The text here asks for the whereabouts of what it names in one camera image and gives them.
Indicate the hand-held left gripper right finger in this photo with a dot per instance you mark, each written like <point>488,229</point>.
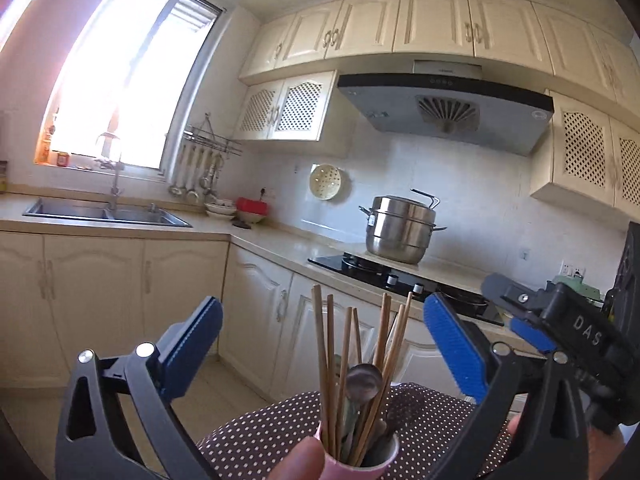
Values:
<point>455,350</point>

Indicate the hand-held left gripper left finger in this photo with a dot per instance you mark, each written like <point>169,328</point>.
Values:
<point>192,350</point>

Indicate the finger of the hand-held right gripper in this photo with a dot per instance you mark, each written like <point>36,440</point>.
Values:
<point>505,292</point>
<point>532,335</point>

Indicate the metal spoon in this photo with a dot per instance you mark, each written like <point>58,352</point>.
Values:
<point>365,382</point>

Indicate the bundle of wooden chopsticks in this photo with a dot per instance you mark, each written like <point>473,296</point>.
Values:
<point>322,360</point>

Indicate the pink cup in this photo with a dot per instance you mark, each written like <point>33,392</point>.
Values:
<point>370,472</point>

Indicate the row of hanging kitchen utensils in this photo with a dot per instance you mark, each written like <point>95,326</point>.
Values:
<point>192,175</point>

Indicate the person's right hand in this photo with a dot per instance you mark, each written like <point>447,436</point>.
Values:
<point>605,445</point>

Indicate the person's left hand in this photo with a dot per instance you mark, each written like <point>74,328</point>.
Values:
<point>297,462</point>

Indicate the green electric cooker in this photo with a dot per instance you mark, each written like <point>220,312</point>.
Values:
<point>575,285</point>

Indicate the brown polka dot tablecloth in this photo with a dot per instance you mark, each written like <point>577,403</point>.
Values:
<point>240,445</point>

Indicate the stainless steel steamer pot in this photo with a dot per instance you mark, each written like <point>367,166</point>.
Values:
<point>400,230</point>

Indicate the black gas stove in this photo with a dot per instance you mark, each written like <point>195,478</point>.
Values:
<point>360,267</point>

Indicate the stack of white bowls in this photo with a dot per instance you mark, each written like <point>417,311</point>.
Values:
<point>221,208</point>

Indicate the red container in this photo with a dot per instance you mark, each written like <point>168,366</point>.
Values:
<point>251,207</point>

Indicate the large lattice door cabinet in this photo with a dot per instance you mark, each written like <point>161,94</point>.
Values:
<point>580,150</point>

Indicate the stainless steel sink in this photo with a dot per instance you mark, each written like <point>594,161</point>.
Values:
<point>100,212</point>

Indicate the metal faucet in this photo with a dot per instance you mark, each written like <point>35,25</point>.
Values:
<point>116,175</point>

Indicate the grey range hood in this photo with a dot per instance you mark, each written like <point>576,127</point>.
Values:
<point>440,105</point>

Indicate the cream colander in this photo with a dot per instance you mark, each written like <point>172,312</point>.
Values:
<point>327,182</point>

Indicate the small red jar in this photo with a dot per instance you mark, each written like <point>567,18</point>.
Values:
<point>62,160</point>

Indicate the windowsill bottle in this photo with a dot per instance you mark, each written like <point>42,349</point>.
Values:
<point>48,145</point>

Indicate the small lattice door cabinet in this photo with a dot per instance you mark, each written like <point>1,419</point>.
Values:
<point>285,107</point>

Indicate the kitchen window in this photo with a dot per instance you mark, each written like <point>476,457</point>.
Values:
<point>125,75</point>

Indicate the white wall socket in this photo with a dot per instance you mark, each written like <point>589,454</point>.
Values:
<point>572,269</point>

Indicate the metal wall rack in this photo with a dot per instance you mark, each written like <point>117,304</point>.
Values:
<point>212,140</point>

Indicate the cream upper wall cabinets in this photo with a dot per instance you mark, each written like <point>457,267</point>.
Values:
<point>430,25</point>

